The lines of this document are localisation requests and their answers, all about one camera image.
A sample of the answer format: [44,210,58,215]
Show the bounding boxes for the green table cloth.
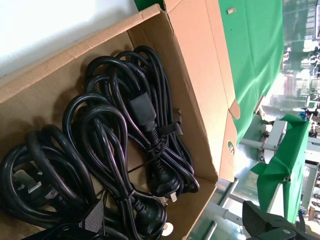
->
[134,0,286,146]

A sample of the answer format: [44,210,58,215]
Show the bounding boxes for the green cloth covered table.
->
[234,113,312,225]

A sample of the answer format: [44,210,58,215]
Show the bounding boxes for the grey velcro strap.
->
[83,199,105,232]

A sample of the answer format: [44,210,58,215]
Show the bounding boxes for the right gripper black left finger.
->
[23,223,106,240]

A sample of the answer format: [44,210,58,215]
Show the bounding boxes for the brown cardboard mailer box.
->
[0,0,242,240]

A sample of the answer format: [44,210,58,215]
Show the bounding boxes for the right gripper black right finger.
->
[241,199,297,240]

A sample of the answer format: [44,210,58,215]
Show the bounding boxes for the black power cable bundle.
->
[84,45,201,199]
[0,124,108,232]
[62,92,174,240]

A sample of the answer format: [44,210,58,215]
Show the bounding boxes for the black velcro strap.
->
[156,108,185,137]

